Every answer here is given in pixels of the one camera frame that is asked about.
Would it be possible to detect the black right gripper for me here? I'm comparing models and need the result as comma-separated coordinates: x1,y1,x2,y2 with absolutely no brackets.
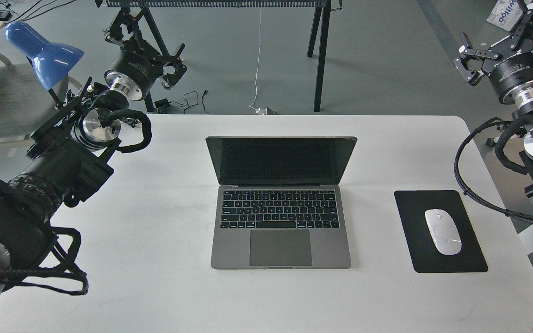
453,1,533,104

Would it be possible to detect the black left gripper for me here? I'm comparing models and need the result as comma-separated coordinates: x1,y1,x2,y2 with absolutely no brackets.
104,8,187,101

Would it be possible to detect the white hanging cable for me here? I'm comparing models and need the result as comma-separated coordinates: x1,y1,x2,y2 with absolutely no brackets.
248,7,278,116

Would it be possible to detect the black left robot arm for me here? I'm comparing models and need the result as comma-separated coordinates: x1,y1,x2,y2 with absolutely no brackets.
0,0,187,296

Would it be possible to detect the white computer mouse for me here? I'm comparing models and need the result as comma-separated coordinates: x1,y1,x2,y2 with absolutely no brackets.
424,209,462,256

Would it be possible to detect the black braided left cable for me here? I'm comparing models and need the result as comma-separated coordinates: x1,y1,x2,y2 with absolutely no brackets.
0,226,89,296

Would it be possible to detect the black metal rack stand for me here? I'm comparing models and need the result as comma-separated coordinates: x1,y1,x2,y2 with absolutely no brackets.
94,0,334,114

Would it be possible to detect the blue desk lamp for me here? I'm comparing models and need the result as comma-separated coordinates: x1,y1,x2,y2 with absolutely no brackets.
5,21,84,108

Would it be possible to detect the grey laptop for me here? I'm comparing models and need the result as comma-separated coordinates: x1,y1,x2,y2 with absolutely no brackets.
206,136,357,269

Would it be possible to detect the white cardboard box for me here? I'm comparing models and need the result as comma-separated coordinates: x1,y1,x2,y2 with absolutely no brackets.
486,0,527,32

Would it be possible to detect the black braided cable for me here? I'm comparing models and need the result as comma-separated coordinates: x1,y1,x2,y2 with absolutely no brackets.
0,226,89,296
454,117,533,232

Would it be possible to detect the black mouse pad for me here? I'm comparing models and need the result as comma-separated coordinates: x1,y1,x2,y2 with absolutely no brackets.
394,190,487,273

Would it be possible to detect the black cable on floor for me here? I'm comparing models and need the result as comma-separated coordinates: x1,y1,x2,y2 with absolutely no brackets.
154,90,210,115

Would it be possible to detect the black braided right cable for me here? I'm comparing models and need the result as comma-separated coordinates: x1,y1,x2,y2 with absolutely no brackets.
454,117,533,232

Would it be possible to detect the grey white chair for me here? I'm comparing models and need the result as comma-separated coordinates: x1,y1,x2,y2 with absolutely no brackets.
0,21,83,182

